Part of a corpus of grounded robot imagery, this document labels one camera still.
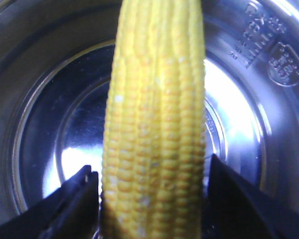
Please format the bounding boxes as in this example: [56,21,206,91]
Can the pale green electric cooking pot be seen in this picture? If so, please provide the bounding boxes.
[0,0,299,225]

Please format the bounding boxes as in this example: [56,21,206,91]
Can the yellow corn cob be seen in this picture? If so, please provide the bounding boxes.
[100,0,206,239]

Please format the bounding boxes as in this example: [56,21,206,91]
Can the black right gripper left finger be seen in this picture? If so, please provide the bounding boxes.
[0,165,99,239]

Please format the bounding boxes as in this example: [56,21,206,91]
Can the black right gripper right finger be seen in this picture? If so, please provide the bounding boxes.
[208,154,299,239]

